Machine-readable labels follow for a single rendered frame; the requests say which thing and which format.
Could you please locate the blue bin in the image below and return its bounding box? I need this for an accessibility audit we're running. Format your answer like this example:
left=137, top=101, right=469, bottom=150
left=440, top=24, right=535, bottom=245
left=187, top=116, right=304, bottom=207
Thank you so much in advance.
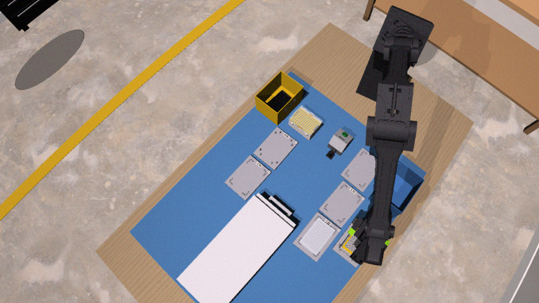
left=391, top=160, right=424, bottom=218

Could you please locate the blue bench mat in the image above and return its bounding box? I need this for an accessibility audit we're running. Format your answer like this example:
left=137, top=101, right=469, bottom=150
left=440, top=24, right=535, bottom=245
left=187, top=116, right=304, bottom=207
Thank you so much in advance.
left=130, top=71, right=377, bottom=303

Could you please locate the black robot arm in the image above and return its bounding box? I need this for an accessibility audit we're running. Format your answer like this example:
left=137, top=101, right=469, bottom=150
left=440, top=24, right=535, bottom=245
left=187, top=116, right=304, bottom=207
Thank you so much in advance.
left=350, top=17, right=424, bottom=266

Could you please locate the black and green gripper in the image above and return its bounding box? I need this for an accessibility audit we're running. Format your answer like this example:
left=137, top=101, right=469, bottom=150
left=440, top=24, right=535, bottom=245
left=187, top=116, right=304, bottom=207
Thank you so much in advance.
left=348, top=218, right=390, bottom=250

